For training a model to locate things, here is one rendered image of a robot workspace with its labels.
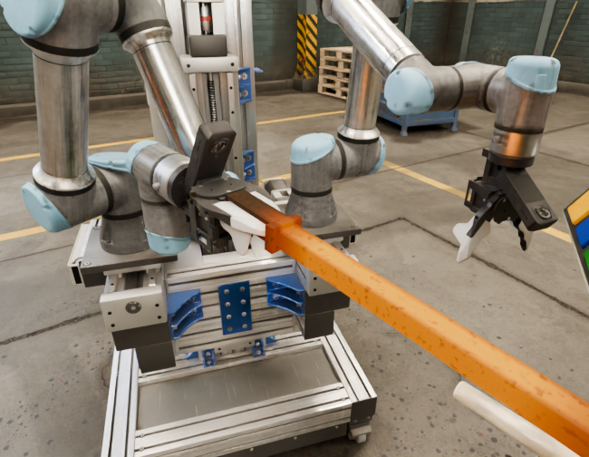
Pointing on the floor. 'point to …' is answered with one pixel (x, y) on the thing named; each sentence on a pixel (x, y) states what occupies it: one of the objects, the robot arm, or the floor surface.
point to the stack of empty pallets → (334, 71)
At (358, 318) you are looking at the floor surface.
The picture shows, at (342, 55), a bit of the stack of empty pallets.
